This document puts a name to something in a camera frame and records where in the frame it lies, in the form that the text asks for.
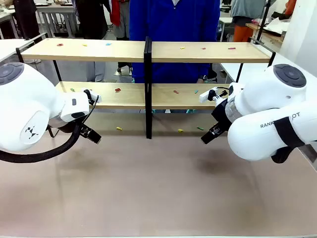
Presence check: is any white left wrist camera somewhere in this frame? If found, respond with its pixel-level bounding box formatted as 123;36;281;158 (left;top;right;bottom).
83;88;100;105

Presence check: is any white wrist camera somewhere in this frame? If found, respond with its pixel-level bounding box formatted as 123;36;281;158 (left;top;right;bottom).
199;86;230;104
83;88;100;105

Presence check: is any wooden shelf rack black frame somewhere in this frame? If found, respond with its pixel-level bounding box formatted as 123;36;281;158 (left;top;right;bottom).
148;36;277;139
15;32;149;139

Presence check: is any person in black clothes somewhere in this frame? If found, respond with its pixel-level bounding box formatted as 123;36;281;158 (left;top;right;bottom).
12;0;41;40

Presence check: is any wooden background table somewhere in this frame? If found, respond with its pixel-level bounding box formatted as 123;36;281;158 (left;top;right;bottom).
246;21;285;45

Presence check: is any person in orange trousers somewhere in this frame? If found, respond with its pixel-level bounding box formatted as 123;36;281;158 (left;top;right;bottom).
230;0;269;43

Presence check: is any person in blue jacket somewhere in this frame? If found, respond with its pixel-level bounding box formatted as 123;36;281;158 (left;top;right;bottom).
128;0;221;84

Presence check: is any white background table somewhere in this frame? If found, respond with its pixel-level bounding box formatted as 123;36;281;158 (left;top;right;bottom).
36;2;81;38

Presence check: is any person in dark jacket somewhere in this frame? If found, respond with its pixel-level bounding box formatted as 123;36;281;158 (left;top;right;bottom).
74;0;111;40

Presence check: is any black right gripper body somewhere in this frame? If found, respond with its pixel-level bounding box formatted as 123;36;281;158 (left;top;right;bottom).
211;98;233;125

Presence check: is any black stand pole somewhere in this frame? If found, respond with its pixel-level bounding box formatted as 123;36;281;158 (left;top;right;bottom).
256;0;271;44

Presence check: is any black braided cable sleeve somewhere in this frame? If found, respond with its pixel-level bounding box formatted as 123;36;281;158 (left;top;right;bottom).
0;123;83;164

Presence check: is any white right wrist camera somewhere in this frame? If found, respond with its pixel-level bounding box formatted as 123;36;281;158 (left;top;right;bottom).
199;86;230;104

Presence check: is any black strap on arm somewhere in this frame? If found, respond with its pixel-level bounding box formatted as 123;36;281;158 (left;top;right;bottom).
273;116;306;149

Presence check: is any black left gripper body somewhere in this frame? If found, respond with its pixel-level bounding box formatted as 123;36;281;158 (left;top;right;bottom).
49;120;83;136

